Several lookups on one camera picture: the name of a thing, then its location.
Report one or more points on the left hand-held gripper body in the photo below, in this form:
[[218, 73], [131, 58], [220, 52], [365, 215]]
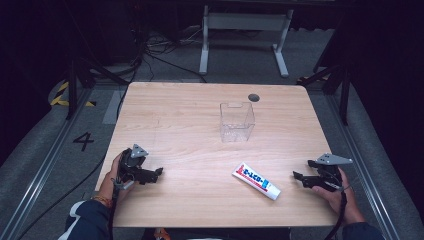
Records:
[[130, 163]]

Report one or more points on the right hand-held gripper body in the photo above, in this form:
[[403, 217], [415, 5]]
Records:
[[330, 175]]

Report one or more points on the person's left hand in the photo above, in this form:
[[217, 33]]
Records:
[[110, 185]]

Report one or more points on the person's right hand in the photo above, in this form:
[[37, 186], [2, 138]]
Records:
[[346, 203]]

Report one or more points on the white toothpaste tube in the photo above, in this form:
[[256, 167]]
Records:
[[255, 180]]

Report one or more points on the orange object under table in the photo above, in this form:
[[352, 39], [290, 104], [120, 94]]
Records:
[[162, 234]]

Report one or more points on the black tripod stand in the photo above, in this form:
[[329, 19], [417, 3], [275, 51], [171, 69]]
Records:
[[344, 93], [72, 90]]

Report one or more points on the clear plastic container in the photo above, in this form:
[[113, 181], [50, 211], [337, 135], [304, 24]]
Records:
[[237, 125]]

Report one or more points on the yellow black floor tape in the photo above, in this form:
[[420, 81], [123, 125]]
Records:
[[60, 98]]

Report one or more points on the aluminium floor rail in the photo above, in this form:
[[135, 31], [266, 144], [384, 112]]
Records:
[[366, 173], [40, 173]]

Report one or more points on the white metal desk frame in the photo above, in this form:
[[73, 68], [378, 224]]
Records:
[[245, 21]]

